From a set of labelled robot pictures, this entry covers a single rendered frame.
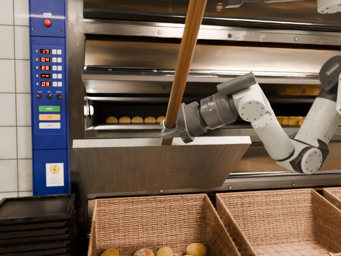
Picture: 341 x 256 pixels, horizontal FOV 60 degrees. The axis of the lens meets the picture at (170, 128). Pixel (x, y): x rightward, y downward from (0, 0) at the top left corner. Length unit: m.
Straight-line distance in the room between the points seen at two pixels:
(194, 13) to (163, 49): 0.96
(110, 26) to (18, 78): 0.48
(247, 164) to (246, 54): 0.57
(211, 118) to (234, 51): 0.87
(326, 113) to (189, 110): 0.40
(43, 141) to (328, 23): 1.55
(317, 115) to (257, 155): 0.72
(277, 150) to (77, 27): 1.05
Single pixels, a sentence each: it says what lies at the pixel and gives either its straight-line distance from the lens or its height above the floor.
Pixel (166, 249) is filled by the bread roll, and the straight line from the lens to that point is 1.44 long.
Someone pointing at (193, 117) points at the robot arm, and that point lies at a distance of 0.80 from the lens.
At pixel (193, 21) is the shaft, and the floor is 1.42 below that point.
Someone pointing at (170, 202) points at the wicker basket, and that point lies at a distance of 1.50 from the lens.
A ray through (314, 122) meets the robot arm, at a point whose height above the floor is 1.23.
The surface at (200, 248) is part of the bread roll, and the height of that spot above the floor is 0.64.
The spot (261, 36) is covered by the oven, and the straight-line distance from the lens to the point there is 1.67.
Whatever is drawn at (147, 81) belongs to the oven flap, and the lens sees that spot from 1.32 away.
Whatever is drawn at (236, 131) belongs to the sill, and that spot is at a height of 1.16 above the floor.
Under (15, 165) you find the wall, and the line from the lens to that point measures 1.53.
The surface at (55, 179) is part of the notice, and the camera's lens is 1.47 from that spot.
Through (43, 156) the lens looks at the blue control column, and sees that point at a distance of 1.46.
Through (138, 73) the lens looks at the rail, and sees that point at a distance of 1.32.
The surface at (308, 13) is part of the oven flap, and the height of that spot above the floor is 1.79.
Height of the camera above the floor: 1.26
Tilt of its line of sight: 3 degrees down
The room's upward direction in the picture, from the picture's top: straight up
